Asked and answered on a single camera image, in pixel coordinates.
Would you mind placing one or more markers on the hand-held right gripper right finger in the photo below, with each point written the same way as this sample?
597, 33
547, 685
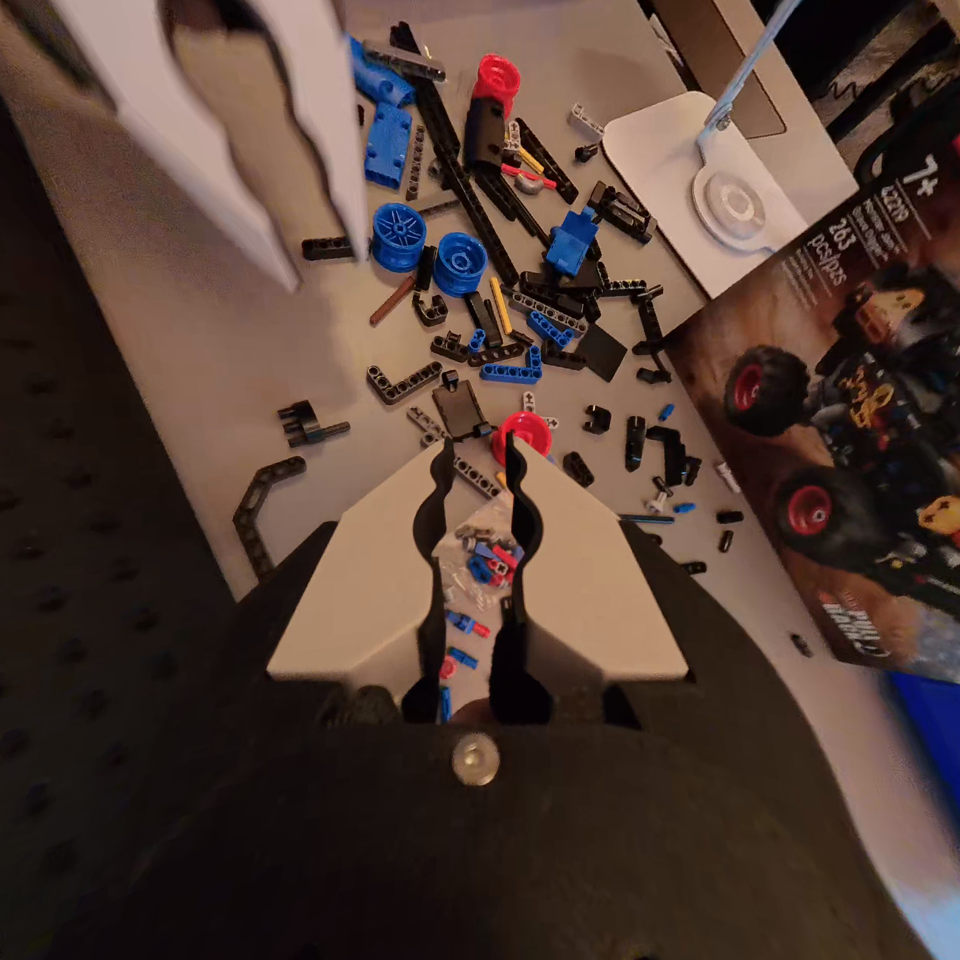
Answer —
600, 600

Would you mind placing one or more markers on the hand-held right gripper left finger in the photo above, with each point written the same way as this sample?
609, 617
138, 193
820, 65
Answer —
360, 600

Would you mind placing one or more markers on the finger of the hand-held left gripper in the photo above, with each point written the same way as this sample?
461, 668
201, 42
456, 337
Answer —
322, 112
142, 90

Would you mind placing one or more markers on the black angled long beam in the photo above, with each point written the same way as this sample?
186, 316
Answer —
251, 517

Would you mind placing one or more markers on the black connector assembly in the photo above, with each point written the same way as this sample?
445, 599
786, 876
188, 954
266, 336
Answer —
304, 424

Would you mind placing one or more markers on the grey desk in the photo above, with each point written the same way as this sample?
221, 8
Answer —
225, 337

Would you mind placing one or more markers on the blue curved panel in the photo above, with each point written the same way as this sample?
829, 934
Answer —
379, 79

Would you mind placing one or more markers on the blue rectangular panel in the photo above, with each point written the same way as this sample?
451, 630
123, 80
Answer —
386, 146

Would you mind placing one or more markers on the grey seven-hole beam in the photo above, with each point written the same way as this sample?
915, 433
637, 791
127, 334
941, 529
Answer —
412, 67

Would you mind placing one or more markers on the dark grey nine-hole beam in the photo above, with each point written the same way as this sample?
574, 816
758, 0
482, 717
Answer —
415, 161

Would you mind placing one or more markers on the black wedge piece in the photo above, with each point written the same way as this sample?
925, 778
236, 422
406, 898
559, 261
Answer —
403, 39

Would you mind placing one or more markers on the clear bag of small pins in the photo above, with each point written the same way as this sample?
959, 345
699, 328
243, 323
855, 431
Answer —
480, 555

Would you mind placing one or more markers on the black five-hole beam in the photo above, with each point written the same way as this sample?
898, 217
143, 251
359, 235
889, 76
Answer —
326, 248

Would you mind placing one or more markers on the blue wheel rim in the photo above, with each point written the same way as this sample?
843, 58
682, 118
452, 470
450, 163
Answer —
397, 236
459, 264

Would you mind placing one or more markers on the scattered small pins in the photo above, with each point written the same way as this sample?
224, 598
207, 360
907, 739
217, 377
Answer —
729, 517

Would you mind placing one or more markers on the black curved panel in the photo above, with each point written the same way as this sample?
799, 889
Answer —
484, 135

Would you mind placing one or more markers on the black clip piece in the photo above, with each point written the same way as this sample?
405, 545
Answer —
596, 420

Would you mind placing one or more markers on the red wheel rim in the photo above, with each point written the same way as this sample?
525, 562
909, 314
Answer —
536, 431
499, 75

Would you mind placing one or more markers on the short yellow axle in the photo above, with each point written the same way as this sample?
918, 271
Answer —
531, 161

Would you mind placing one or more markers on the black L-shaped beam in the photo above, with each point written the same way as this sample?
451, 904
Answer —
382, 386

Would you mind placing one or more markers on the black flat clip panel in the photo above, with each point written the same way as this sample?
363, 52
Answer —
461, 409

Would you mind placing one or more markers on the silver curved pipe piece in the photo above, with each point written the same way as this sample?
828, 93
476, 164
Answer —
531, 184

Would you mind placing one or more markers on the black U-shaped connector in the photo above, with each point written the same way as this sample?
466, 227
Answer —
427, 315

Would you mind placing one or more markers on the red axle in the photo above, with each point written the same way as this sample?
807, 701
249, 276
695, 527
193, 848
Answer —
547, 182

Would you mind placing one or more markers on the blue L-shaped beam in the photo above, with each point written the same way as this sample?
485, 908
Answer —
510, 373

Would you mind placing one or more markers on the thin black beam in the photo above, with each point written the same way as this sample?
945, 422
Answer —
559, 176

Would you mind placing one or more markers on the black square panel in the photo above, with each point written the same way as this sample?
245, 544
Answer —
602, 352

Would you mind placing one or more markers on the black rectangular brick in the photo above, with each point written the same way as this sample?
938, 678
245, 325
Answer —
480, 315

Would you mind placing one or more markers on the small pale grey beam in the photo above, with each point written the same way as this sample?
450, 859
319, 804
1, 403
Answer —
586, 120

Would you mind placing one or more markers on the black double connector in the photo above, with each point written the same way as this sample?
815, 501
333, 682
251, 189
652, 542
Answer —
448, 349

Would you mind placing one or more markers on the short black straight beam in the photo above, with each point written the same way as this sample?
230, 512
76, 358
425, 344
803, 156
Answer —
499, 352

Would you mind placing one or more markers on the small black pin connector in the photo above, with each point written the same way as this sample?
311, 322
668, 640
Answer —
587, 152

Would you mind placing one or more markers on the blue bent short beam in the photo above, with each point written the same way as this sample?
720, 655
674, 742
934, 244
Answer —
555, 330

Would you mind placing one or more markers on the small blue connector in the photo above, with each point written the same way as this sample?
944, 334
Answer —
477, 341

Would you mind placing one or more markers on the blue folded panel piece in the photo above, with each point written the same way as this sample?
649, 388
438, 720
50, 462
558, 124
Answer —
571, 240

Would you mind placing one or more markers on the long grey beam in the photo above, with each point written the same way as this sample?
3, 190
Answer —
547, 311

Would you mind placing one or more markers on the monster truck toy box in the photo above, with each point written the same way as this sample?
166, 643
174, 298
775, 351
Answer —
862, 450

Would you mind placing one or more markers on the blue bin of plastic bags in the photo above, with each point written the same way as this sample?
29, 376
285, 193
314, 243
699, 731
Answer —
930, 720

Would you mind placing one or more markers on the black bent frame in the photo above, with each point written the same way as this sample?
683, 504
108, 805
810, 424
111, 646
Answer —
667, 442

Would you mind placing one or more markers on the black frame piece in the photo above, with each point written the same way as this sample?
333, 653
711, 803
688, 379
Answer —
622, 214

